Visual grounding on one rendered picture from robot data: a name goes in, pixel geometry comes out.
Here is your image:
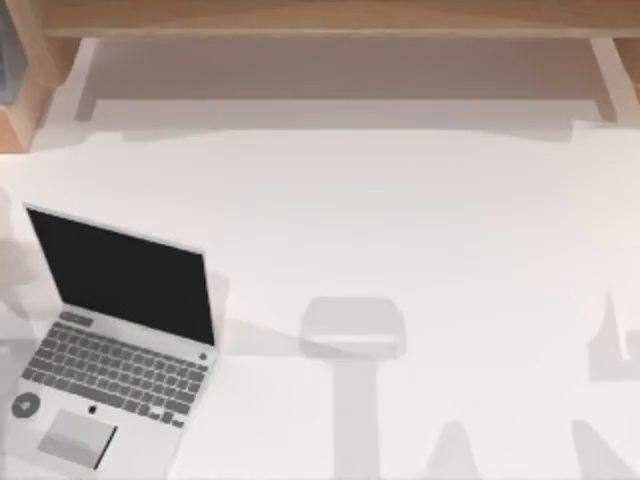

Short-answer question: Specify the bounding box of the wooden shelf unit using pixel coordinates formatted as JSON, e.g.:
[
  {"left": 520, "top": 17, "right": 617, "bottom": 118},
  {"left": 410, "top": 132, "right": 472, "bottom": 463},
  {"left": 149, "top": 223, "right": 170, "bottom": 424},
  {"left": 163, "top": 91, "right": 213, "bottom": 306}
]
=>
[{"left": 0, "top": 0, "right": 640, "bottom": 154}]

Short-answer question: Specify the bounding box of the silver open laptop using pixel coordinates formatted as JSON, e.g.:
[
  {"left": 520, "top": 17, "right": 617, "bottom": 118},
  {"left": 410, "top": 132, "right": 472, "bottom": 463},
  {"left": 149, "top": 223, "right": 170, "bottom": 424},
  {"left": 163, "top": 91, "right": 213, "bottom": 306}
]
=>
[{"left": 0, "top": 201, "right": 222, "bottom": 475}]

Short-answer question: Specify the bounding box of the grey cabinet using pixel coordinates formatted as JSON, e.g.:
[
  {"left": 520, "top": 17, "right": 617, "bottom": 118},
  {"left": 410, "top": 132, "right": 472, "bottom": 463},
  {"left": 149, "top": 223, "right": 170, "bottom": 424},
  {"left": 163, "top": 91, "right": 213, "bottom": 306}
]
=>
[{"left": 0, "top": 0, "right": 27, "bottom": 105}]

